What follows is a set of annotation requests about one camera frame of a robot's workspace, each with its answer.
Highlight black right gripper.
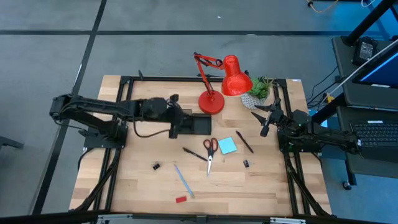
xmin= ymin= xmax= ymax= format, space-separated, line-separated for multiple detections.
xmin=251 ymin=98 xmax=284 ymax=138

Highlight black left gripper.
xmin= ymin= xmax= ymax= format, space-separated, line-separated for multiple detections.
xmin=166 ymin=94 xmax=193 ymax=139

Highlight black pen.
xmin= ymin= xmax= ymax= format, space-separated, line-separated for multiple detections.
xmin=182 ymin=147 xmax=209 ymax=162
xmin=235 ymin=130 xmax=254 ymax=154

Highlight red-handled scissors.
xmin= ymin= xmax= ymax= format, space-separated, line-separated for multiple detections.
xmin=203 ymin=138 xmax=219 ymax=178

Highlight blue sticky note pad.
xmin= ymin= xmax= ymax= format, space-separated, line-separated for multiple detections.
xmin=217 ymin=136 xmax=238 ymax=156

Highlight blue pencil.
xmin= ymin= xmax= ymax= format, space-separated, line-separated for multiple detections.
xmin=173 ymin=164 xmax=196 ymax=199

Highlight black mesh desk organizer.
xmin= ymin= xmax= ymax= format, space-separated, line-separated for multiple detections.
xmin=178 ymin=108 xmax=213 ymax=136

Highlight succulent in white patterned pot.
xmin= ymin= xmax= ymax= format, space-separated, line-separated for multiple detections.
xmin=241 ymin=76 xmax=276 ymax=110

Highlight red desk lamp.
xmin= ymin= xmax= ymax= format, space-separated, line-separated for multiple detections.
xmin=193 ymin=52 xmax=254 ymax=115

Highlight black laptop keyboard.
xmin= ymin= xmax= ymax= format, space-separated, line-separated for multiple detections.
xmin=349 ymin=119 xmax=398 ymax=162

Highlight black equipment cart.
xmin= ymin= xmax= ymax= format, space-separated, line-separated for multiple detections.
xmin=331 ymin=35 xmax=398 ymax=190

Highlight black power adapter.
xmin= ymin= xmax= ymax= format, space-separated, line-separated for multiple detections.
xmin=352 ymin=36 xmax=379 ymax=66

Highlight monitor with blue screen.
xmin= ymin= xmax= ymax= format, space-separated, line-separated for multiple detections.
xmin=352 ymin=51 xmax=398 ymax=90

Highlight black stand pole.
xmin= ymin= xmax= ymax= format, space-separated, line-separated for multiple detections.
xmin=341 ymin=0 xmax=398 ymax=47

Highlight dark grey chair leg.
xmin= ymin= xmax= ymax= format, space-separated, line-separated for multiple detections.
xmin=0 ymin=136 xmax=25 ymax=151

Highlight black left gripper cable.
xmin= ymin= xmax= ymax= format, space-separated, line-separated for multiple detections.
xmin=132 ymin=119 xmax=172 ymax=139

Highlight black aluminium table frame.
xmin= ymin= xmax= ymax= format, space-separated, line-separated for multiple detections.
xmin=70 ymin=74 xmax=332 ymax=218

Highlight black floor cables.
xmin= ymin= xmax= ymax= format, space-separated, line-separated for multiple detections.
xmin=306 ymin=65 xmax=340 ymax=108

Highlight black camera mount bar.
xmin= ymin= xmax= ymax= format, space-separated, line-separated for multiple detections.
xmin=0 ymin=210 xmax=398 ymax=224

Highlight orange cable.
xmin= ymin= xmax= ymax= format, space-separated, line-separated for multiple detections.
xmin=306 ymin=0 xmax=340 ymax=14

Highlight long white cable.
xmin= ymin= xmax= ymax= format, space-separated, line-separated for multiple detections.
xmin=325 ymin=39 xmax=398 ymax=99

